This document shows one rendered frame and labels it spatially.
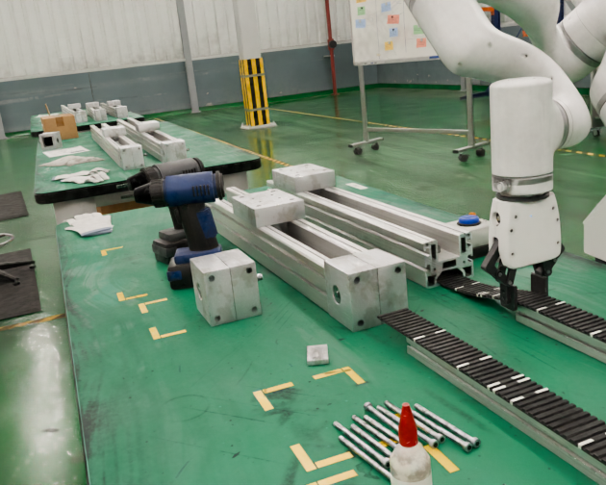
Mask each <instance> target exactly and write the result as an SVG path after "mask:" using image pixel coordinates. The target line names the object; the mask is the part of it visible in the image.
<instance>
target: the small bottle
mask: <svg viewBox="0 0 606 485"><path fill-rule="evenodd" d="M398 437H399V444H397V445H396V447H395V449H394V450H393V452H392V454H391V457H390V470H391V485H432V472H431V460H430V456H429V454H428V453H427V452H426V450H425V449H424V448H423V446H422V445H421V444H420V443H419V442H418V440H417V425H416V422H415V419H414V416H413V413H412V410H411V407H410V404H409V403H407V402H405V403H403V404H402V409H401V414H400V420H399V425H398Z"/></svg>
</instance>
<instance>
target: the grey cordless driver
mask: <svg viewBox="0 0 606 485"><path fill-rule="evenodd" d="M204 171H205V167H204V165H203V163H202V161H201V160H199V159H198V158H197V157H194V158H186V159H182V160H177V161H172V162H167V163H162V164H157V165H152V166H148V167H143V168H142V169H140V170H139V172H138V173H136V174H134V175H132V176H130V177H128V178H127V183H125V184H121V185H116V187H117V188H118V189H119V188H124V187H128V189H129V190H130V191H133V190H134V189H135V188H137V187H140V186H142V185H145V184H148V183H150V181H151V179H155V178H163V179H165V177H166V176H171V175H180V174H188V173H196V172H204ZM166 207H168V210H169V212H170V215H171V219H172V222H173V226H174V227H171V228H167V229H164V230H161V231H159V238H158V239H155V240H154V241H153V243H152V250H153V252H154V253H155V258H156V260H158V261H160V262H162V263H165V264H167V265H169V262H170V259H171V258H172V257H174V255H175V253H176V250H177V249H178V248H182V247H189V245H188V241H187V238H186V235H185V231H184V228H183V225H182V223H181V224H179V223H178V221H177V218H176V216H175V213H174V210H175V209H177V207H169V204H167V205H166Z"/></svg>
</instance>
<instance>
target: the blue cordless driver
mask: <svg viewBox="0 0 606 485"><path fill-rule="evenodd" d="M120 197H121V199H126V198H135V201H136V202H137V203H140V204H148V205H154V207H155V208H162V207H166V205H167V204H169V207H177V209H175V210H174V213H175V216H176V218H177V221H178V223H179V224H181V223H182V225H183V228H184V231H185V235H186V238H187V241H188V245H189V247H182V248H178V249H177V250H176V253H175V255H174V257H172V258H171V259H170V262H169V265H168V268H167V272H166V275H167V280H168V281H169V284H170V288H171V289H172V290H178V289H185V288H193V281H192V274H191V268H190V262H189V259H191V258H195V257H200V256H205V255H210V254H215V253H218V252H223V251H226V250H222V245H221V244H220V243H218V242H217V239H216V235H217V234H218V232H217V229H216V226H215V221H214V218H213V214H212V211H211V208H210V207H208V206H205V203H209V202H216V199H217V198H219V200H223V197H225V188H224V181H223V175H222V173H219V171H216V172H215V174H213V172H212V171H204V172H196V173H188V174H180V175H171V176H166V177H165V179H163V178H155V179H151V181H150V183H148V184H145V185H142V186H140V187H137V188H135V189H134V194H127V195H121V196H120Z"/></svg>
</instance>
